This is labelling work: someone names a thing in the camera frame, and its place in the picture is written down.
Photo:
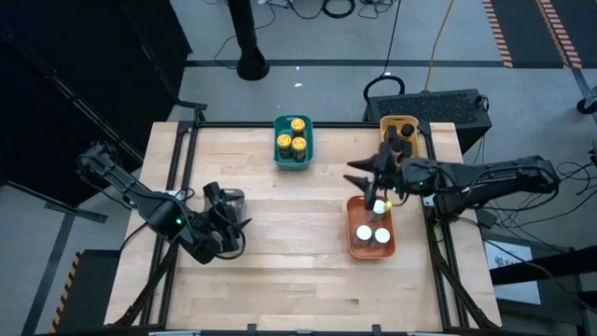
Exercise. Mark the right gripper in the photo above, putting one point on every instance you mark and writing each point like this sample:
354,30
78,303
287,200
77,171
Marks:
389,175

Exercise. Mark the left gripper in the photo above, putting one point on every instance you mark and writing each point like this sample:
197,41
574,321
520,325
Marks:
210,238

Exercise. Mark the orange plastic bin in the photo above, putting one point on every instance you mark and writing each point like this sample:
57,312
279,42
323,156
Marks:
359,210

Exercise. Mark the white-lid bagel seasoning jar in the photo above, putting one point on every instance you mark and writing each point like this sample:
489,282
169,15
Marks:
382,235
379,207
364,232

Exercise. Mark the dark green pepper tin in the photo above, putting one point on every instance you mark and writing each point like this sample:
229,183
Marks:
392,134

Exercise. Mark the black-lid jar with purple label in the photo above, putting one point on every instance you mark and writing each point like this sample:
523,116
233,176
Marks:
407,130

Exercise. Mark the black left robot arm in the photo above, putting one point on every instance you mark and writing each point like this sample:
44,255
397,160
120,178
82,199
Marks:
140,196

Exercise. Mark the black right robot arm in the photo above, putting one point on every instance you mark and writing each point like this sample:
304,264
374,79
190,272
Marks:
490,179

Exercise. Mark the yellow plastic bin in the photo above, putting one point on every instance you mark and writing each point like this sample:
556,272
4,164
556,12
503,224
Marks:
383,125

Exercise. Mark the black perforated computer case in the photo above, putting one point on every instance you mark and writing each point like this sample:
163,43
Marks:
434,107

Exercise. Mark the teal plastic bin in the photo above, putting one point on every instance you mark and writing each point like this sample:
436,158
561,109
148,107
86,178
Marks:
280,125

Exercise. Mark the black floor pole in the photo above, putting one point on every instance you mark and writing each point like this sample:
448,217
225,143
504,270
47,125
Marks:
252,65

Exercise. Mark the black platform with hazard stripes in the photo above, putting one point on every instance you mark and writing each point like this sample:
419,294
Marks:
93,289

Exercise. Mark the white printed board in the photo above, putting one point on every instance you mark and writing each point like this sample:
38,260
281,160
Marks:
513,280

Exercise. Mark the black curtain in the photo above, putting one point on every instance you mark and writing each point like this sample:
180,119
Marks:
70,70

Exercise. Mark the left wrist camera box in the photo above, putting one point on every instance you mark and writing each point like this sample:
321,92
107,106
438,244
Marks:
213,193

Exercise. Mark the black aluminium table frame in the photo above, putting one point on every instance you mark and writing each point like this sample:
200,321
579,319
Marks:
233,124

